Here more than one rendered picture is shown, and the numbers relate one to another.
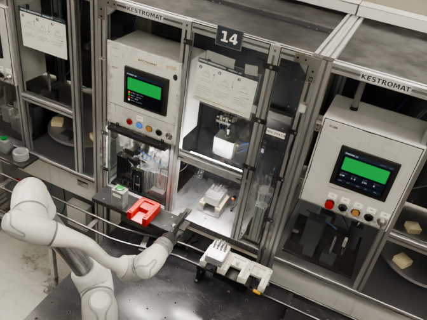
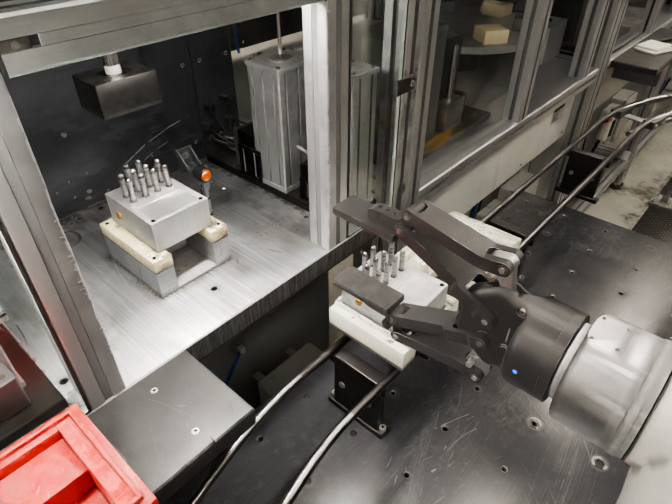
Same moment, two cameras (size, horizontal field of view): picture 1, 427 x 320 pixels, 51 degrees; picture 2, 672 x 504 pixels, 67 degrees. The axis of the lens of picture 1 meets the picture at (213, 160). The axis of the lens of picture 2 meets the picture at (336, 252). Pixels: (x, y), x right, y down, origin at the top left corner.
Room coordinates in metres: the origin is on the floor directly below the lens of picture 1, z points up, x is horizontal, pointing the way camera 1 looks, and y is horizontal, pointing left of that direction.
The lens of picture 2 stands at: (1.56, 0.46, 1.43)
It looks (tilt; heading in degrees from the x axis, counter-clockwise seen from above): 38 degrees down; 292
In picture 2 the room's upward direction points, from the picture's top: straight up
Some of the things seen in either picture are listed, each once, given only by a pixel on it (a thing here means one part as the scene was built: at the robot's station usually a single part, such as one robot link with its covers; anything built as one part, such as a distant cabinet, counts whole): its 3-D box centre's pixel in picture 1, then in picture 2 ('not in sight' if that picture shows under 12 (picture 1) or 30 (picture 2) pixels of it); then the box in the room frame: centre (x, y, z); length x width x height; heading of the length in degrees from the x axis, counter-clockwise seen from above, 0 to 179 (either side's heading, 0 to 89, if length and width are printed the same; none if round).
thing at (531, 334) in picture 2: (170, 237); (513, 331); (1.54, 0.14, 1.12); 0.09 x 0.07 x 0.08; 160
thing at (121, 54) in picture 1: (153, 86); not in sight; (2.13, 0.37, 1.60); 0.42 x 0.29 x 0.46; 70
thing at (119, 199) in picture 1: (120, 195); not in sight; (1.95, 0.49, 0.97); 0.08 x 0.08 x 0.12; 70
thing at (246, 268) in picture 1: (235, 270); (430, 288); (1.66, -0.21, 0.84); 0.36 x 0.14 x 0.10; 70
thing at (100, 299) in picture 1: (100, 312); not in sight; (1.27, 0.40, 0.85); 0.18 x 0.16 x 0.22; 23
